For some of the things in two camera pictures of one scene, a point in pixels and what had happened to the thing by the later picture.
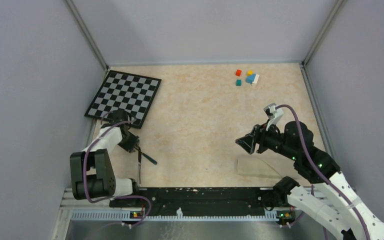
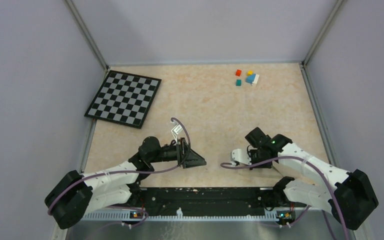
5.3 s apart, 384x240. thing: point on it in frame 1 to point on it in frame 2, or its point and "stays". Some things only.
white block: (255, 79) stays
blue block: (250, 78) stays
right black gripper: (247, 141) to (267, 165)
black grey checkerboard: (121, 91) stays
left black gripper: (129, 147) to (194, 160)
